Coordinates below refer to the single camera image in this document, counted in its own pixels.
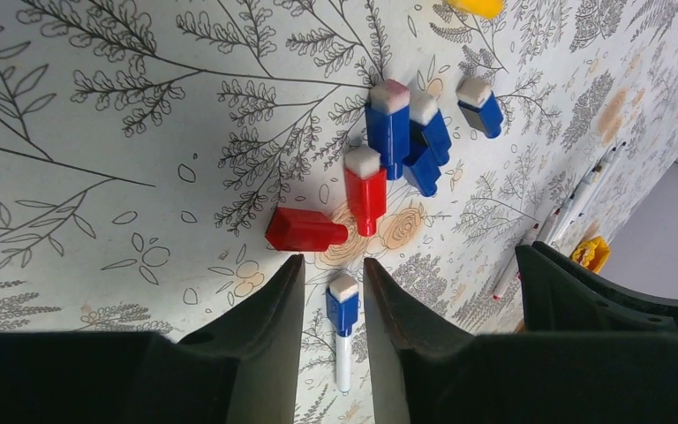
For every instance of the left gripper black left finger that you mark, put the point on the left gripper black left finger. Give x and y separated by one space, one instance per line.
242 367

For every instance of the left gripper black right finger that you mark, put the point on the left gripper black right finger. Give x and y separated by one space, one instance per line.
426 370

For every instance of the red capped marker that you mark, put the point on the red capped marker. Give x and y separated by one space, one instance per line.
555 223

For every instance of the blue capped marker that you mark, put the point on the blue capped marker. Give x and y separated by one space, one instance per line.
342 304

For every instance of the blue capped marker lowest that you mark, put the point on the blue capped marker lowest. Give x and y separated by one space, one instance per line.
608 161

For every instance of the yellow capped marker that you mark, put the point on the yellow capped marker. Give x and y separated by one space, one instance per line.
580 195

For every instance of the yellow pen cap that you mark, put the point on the yellow pen cap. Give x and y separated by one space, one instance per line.
486 9

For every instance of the red pen cap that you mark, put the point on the red pen cap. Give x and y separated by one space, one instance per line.
366 188
301 230

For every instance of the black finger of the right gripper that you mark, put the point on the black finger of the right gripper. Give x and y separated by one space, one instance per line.
560 295

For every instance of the yellow cloth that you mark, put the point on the yellow cloth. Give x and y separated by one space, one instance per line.
592 254

